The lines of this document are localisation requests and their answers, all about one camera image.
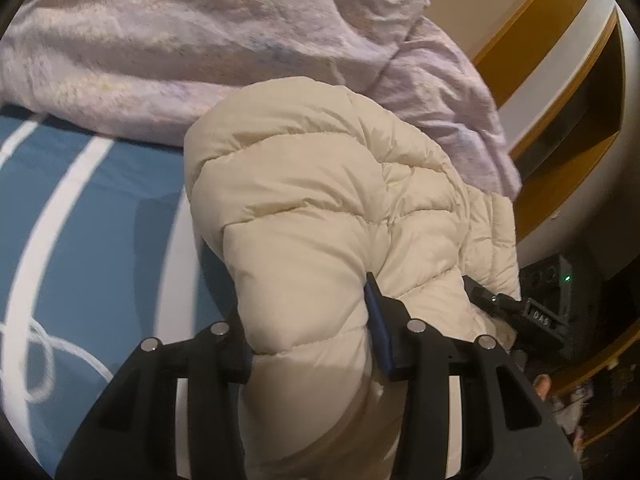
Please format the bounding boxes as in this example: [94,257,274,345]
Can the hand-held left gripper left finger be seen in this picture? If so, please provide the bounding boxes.
[55,310,253,480]

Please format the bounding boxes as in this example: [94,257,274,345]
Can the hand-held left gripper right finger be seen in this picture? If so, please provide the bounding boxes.
[364,272,583,480]

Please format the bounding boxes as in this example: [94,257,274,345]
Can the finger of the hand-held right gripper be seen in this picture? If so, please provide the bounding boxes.
[462,275,526,321]

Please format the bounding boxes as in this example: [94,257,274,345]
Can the beige puffer jacket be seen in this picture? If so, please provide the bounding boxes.
[184,76,523,480]

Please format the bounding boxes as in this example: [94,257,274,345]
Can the patterned cloth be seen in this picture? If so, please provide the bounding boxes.
[550,380,603,448]

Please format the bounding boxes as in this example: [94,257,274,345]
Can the blue white-striped bedsheet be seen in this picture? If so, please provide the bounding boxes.
[0,102,241,476]

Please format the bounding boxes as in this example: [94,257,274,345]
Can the wooden shelf unit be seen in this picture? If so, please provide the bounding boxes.
[472,0,638,456]

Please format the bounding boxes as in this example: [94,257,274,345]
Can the lilac crumpled duvet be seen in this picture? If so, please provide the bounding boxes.
[0,0,523,198]

